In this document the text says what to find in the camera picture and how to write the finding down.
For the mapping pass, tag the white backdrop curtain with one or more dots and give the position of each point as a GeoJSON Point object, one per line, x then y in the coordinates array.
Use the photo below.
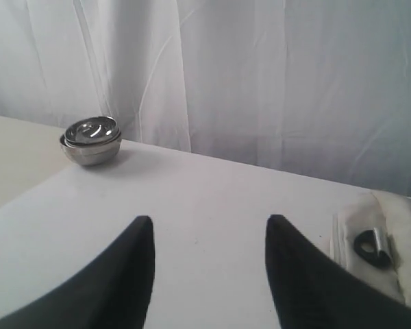
{"type": "Point", "coordinates": [318, 88]}

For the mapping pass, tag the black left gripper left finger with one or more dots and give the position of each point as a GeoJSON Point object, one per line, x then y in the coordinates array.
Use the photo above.
{"type": "Point", "coordinates": [113, 291]}

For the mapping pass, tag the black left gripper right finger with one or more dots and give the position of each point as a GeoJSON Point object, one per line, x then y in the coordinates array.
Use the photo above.
{"type": "Point", "coordinates": [309, 290]}

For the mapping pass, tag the cream fabric duffel bag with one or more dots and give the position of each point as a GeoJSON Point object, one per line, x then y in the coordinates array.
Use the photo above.
{"type": "Point", "coordinates": [371, 239]}

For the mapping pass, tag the stacked stainless steel bowls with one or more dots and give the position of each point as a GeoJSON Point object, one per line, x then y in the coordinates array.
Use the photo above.
{"type": "Point", "coordinates": [92, 141]}

